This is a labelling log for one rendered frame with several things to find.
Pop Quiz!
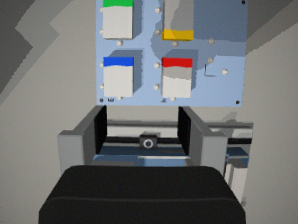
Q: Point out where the grey block with yellow end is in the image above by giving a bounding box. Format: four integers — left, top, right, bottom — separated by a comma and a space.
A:
162, 0, 194, 41

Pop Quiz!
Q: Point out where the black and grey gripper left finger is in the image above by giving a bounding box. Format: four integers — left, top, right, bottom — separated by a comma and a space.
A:
57, 105, 107, 176

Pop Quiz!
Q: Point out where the grey block with red end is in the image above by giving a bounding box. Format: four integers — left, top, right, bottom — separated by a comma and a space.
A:
161, 58, 192, 98

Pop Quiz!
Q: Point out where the grey block with blue end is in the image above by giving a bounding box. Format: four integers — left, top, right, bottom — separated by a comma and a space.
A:
103, 57, 133, 97

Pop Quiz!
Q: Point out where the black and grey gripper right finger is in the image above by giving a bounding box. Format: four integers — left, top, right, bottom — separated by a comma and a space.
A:
177, 106, 228, 176

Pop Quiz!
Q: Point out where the white block with green end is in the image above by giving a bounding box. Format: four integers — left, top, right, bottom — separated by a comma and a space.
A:
103, 0, 134, 40

